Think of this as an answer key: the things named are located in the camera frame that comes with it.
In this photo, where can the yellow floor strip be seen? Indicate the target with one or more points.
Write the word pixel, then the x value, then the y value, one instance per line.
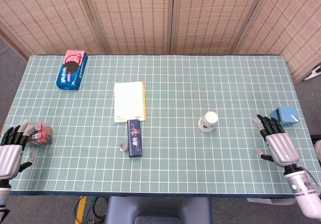
pixel 80 209

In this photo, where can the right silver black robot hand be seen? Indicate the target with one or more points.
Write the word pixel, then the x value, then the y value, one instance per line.
pixel 282 148

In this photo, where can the dark blue pencil case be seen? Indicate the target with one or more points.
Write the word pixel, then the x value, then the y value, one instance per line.
pixel 135 138

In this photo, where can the small light blue box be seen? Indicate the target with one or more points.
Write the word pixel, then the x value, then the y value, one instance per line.
pixel 287 116

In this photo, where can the red snack packs in wrap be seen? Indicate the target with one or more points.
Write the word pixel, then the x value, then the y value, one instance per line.
pixel 41 133

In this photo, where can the blue Oreo cookie box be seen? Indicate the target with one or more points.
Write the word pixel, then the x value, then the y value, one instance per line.
pixel 71 70

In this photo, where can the white notebook with yellow edge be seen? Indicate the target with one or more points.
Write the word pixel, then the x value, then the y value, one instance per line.
pixel 128 101

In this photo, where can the white screen foot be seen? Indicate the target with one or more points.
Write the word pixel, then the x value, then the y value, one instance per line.
pixel 313 73

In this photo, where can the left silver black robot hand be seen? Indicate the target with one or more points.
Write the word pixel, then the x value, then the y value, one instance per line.
pixel 10 158

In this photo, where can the bamboo folding screen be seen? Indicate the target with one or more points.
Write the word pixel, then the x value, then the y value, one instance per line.
pixel 140 15

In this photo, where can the white paper sheet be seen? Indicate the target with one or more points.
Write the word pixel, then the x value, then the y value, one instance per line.
pixel 270 201

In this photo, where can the green grid tablecloth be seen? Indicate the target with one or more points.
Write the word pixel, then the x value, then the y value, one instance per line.
pixel 175 88

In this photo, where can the small grey crumpled wrapper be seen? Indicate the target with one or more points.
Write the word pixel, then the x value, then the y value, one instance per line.
pixel 123 145

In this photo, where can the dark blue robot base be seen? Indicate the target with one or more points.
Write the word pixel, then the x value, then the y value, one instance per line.
pixel 158 209

